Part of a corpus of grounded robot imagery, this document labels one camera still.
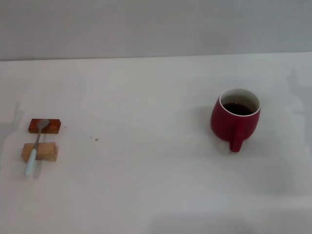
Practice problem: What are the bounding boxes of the light wooden spoon rest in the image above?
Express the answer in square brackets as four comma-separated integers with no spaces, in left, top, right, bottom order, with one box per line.
[21,142,59,163]

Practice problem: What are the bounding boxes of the red ceramic cup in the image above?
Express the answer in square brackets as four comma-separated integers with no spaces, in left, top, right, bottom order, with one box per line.
[210,87,262,153]

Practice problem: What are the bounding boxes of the dark coffee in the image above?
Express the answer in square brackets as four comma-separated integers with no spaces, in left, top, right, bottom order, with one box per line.
[222,102,254,116]

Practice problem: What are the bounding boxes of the dark brown wooden block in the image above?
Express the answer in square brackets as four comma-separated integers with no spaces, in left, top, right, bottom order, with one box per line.
[28,118,61,135]

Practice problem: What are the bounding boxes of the spoon with light blue handle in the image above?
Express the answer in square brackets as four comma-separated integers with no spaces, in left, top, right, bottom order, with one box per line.
[23,119,50,176]

